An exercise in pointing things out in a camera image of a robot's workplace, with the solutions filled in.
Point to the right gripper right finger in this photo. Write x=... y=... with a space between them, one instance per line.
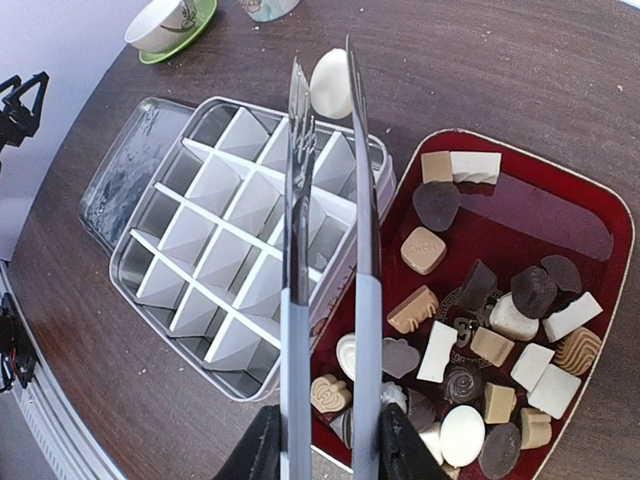
x=403 y=455

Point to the front aluminium rail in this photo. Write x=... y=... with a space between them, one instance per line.
x=66 y=443

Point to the white bowl on saucer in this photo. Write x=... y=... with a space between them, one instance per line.
x=161 y=25

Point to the dark shell chocolate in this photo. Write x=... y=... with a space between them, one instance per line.
x=437 y=204

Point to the lilac bunny tin lid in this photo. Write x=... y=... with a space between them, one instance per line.
x=128 y=165

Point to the white oval chocolate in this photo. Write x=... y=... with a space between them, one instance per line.
x=330 y=86
x=462 y=436

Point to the white metal tongs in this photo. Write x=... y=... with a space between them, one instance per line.
x=307 y=293

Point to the white oval chocolate in tray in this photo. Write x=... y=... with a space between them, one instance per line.
x=462 y=436

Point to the tall floral mug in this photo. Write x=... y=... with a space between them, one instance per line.
x=263 y=11

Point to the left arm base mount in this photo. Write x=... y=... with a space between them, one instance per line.
x=18 y=356

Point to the red chocolate tray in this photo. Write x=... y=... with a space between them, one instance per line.
x=515 y=317

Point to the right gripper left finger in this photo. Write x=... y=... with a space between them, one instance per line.
x=257 y=454

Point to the tan sweet chocolate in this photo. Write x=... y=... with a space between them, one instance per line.
x=423 y=250

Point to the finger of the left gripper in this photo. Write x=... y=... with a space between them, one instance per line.
x=21 y=107

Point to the green saucer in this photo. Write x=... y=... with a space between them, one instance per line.
x=206 y=10

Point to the lilac tin box with dividers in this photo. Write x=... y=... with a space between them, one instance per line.
x=200 y=259

